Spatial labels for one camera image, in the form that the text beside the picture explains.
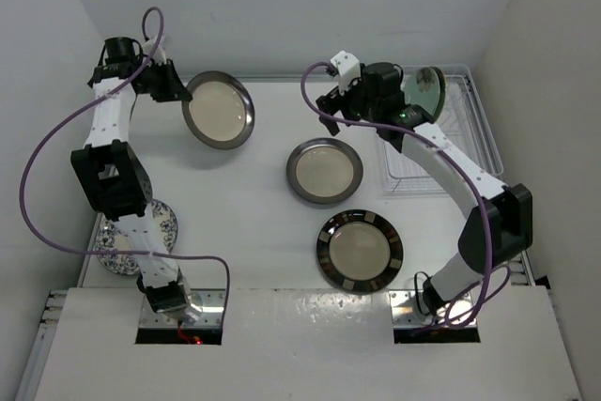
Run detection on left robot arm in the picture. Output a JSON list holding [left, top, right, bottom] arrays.
[[70, 37, 192, 319]]

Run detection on grey rim cream plate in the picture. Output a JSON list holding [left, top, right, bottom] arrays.
[[285, 137, 363, 206], [181, 70, 255, 150]]

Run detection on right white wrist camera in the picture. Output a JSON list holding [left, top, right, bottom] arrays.
[[330, 51, 361, 95]]

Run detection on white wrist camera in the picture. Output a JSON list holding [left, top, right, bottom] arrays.
[[142, 36, 167, 64], [330, 51, 361, 95]]

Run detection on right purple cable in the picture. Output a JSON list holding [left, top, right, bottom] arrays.
[[300, 61, 512, 330]]

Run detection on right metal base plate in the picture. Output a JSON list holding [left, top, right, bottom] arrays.
[[388, 289, 473, 331]]

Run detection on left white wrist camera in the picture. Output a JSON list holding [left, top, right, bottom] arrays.
[[142, 36, 167, 64]]

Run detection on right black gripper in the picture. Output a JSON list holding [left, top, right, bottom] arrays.
[[317, 69, 381, 135]]

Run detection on white wire dish rack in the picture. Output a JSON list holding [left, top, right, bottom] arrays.
[[377, 64, 504, 196]]

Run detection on metal base plate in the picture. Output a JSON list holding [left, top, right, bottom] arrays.
[[139, 289, 225, 329], [388, 289, 473, 331]]

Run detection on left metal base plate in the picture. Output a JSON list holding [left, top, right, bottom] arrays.
[[139, 289, 225, 329]]

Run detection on black patterned rim plate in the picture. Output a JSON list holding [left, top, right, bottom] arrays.
[[316, 209, 404, 295]]

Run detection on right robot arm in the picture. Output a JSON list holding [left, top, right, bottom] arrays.
[[308, 56, 533, 316]]

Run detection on purple cable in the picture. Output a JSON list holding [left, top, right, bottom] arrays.
[[300, 61, 512, 330], [18, 6, 231, 327]]

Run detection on small teal flower plate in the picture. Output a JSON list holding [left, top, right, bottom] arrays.
[[404, 67, 447, 122]]

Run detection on blue floral white plate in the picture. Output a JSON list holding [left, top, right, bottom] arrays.
[[92, 199, 178, 276]]

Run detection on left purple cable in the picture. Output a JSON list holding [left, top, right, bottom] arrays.
[[18, 6, 231, 327]]

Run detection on white front cover board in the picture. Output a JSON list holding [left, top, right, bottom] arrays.
[[37, 287, 580, 400]]

